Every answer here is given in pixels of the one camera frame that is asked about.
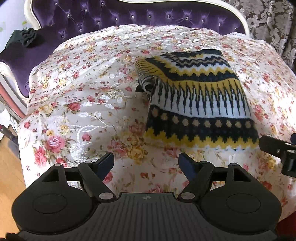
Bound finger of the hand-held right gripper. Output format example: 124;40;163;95
258;134;296;178

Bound purple tufted sofa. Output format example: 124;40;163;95
0;0;250;99

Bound yellow black patterned knit sweater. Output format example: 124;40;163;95
134;49;260;149

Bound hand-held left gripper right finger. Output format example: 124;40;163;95
178;152;252;201

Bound dark green cloth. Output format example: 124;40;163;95
6;28;37;48

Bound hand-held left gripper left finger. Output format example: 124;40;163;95
40;152;117;202

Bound floral bedspread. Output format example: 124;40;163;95
17;24;296;218

